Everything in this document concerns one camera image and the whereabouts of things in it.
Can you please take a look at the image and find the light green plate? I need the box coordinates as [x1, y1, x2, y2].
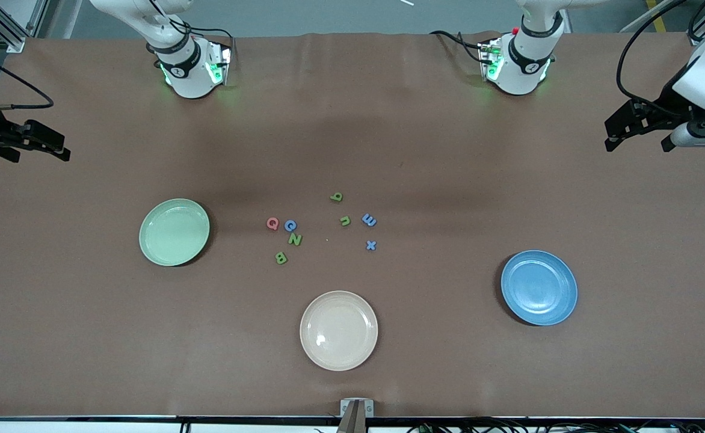
[139, 198, 211, 267]

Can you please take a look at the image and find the silver base connector box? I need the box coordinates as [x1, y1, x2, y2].
[207, 43, 233, 86]
[479, 39, 503, 82]

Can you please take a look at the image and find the blue plate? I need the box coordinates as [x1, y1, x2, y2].
[500, 250, 578, 327]

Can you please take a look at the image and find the brown table mat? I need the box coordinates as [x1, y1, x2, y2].
[0, 31, 705, 419]

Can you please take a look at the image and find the beige plate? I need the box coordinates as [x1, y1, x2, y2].
[300, 290, 379, 372]

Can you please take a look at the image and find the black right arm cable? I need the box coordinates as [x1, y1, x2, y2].
[0, 45, 55, 111]

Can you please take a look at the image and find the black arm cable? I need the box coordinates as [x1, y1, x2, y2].
[0, 45, 55, 111]
[615, 0, 690, 104]

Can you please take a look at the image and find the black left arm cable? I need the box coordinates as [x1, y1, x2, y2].
[615, 0, 690, 104]

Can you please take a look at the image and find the aluminium frame profile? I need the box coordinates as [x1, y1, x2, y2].
[0, 0, 46, 54]

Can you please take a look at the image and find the black base cable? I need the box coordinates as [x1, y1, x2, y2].
[148, 0, 234, 46]
[429, 30, 485, 64]

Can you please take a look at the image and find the black table edge rail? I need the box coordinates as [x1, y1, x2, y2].
[0, 415, 705, 423]

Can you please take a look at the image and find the black cable bundle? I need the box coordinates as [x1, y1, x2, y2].
[404, 420, 705, 433]

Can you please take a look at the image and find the silver camera mount bracket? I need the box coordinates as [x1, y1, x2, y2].
[336, 398, 375, 433]

